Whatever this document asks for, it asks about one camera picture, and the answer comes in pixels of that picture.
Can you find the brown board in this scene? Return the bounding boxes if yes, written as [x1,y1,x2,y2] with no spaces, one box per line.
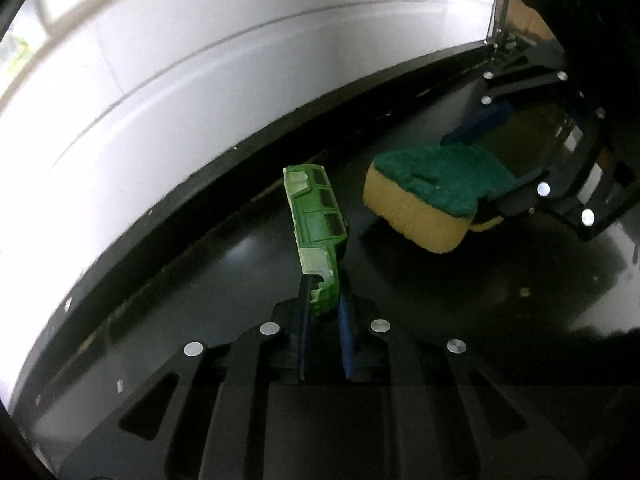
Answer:
[497,0,557,42]

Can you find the green toy car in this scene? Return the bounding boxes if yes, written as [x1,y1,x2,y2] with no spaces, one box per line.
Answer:
[282,162,351,317]

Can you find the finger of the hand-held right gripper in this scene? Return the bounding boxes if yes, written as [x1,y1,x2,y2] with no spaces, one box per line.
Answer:
[469,166,627,242]
[442,40,572,147]

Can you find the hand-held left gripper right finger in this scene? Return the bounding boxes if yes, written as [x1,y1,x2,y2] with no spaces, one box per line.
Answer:
[337,292,587,480]

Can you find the green yellow sponge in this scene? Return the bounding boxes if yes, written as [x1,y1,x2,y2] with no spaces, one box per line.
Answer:
[362,143,519,255]

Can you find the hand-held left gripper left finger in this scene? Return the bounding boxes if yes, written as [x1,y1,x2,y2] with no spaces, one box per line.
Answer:
[59,277,311,480]

